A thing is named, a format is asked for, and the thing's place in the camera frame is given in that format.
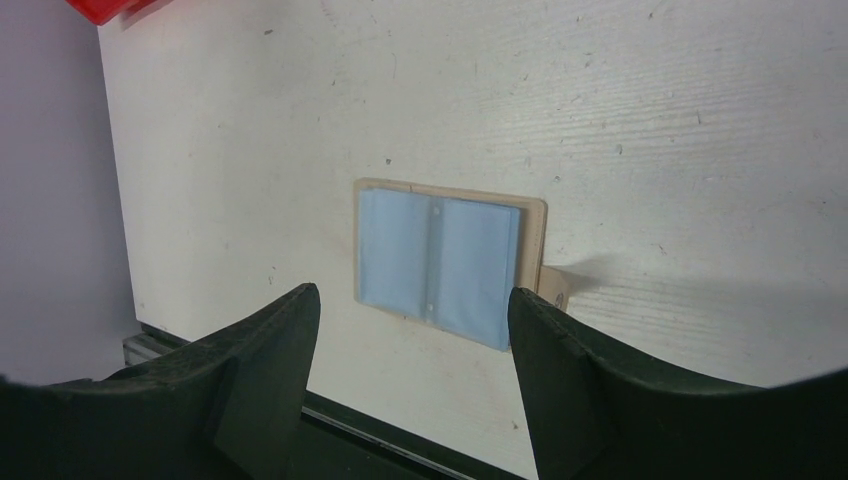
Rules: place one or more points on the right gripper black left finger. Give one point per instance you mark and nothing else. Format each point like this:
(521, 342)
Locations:
(167, 418)

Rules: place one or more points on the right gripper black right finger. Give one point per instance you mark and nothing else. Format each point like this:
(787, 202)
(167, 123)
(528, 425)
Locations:
(597, 408)

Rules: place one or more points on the red three-compartment bin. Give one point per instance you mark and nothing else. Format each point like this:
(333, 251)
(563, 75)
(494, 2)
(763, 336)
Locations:
(99, 12)

